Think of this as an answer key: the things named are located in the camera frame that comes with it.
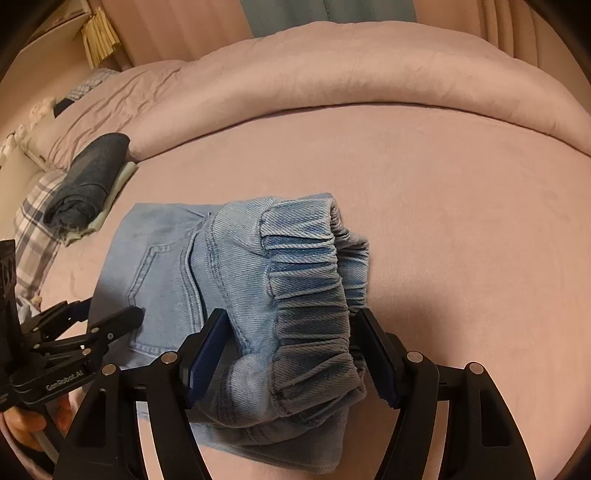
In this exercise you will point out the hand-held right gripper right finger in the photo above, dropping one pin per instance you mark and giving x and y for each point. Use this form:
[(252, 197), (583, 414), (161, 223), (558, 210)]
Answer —
[(383, 364)]

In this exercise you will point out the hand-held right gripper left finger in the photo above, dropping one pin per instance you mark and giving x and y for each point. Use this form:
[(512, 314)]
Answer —
[(205, 357)]

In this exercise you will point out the plaid checked cloth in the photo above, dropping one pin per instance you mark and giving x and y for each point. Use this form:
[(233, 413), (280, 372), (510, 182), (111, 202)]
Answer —
[(34, 230)]

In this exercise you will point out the pink curtain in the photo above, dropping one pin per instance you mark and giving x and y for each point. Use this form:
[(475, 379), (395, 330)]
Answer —
[(508, 27)]

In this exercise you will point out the pink bed sheet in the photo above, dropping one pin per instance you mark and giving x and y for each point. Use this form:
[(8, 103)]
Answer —
[(461, 230)]

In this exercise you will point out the person's left hand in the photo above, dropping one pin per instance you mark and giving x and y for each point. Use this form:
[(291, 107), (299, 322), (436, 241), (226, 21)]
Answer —
[(23, 429)]

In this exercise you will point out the blue checked cloth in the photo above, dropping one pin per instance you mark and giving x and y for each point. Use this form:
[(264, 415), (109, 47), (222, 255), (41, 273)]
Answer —
[(90, 83)]

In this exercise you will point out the light blue denim pants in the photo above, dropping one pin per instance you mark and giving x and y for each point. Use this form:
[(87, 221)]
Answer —
[(231, 277)]

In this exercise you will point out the folded pale green cloth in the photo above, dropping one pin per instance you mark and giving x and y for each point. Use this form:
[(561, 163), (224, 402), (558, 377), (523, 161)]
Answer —
[(117, 184)]

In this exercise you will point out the white shelf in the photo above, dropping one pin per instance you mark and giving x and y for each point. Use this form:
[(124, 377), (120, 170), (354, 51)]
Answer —
[(55, 23)]

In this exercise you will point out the pink rolled duvet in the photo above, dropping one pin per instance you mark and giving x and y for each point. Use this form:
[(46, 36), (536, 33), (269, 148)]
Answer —
[(346, 69)]

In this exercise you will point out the cream ruffled pillow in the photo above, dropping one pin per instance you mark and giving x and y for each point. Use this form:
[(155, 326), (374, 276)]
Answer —
[(18, 147)]

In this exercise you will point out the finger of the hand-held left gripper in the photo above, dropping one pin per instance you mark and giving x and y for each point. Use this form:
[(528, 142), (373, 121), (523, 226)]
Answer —
[(120, 321), (76, 310)]

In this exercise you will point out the folded dark denim garment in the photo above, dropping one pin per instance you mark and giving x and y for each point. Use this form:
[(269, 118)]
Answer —
[(87, 184)]

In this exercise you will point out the grey-blue curtain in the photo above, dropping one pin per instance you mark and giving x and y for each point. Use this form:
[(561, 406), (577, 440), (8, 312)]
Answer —
[(323, 14)]

